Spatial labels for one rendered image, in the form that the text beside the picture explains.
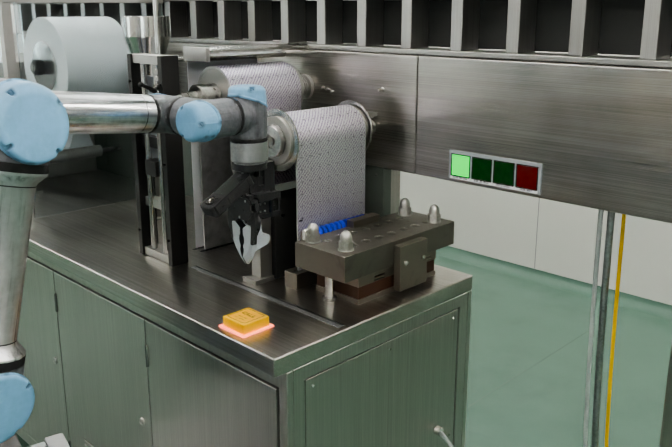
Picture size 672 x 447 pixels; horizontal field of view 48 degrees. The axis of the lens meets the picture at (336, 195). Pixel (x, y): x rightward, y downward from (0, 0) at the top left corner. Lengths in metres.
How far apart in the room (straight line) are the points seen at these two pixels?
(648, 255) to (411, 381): 2.59
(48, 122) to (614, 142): 1.08
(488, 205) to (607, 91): 3.09
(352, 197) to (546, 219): 2.68
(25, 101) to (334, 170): 0.90
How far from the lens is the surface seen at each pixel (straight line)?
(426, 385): 1.89
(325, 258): 1.66
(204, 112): 1.38
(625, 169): 1.63
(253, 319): 1.58
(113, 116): 1.41
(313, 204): 1.80
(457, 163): 1.83
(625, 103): 1.61
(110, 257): 2.11
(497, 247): 4.69
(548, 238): 4.49
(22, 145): 1.13
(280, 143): 1.73
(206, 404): 1.78
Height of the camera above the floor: 1.55
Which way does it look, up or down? 14 degrees down
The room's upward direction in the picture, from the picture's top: straight up
